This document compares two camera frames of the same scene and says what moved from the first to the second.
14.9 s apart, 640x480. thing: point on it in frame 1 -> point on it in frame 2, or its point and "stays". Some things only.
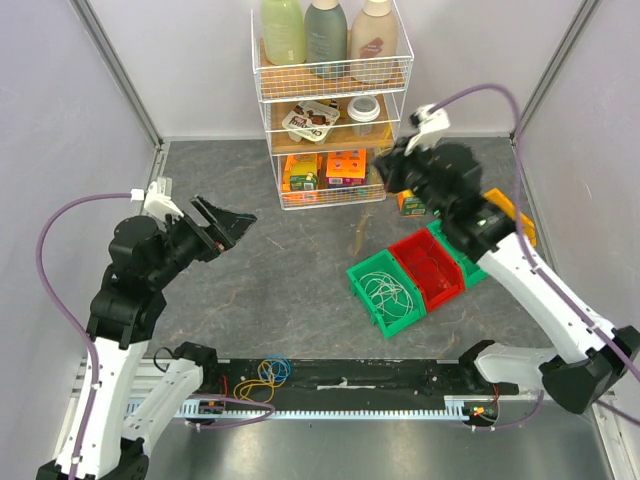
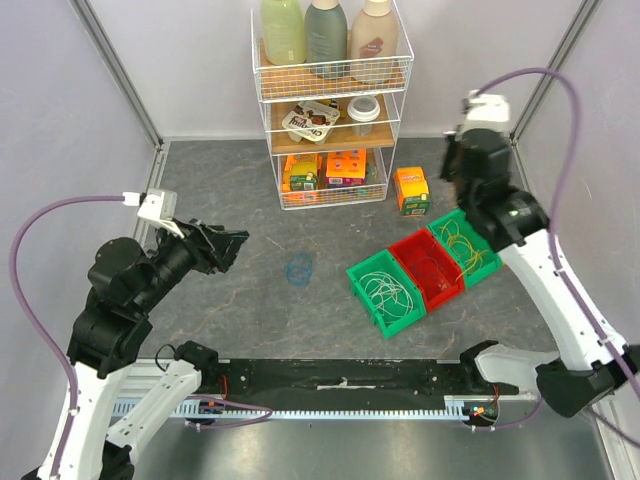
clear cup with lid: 363,108 stays
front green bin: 385,292 stays
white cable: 389,295 stays
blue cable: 277,370 -> 299,271
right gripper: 409,170 -> 451,167
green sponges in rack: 373,175 stays
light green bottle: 284,31 stays
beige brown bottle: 374,51 stays
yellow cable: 381,147 -> 461,247
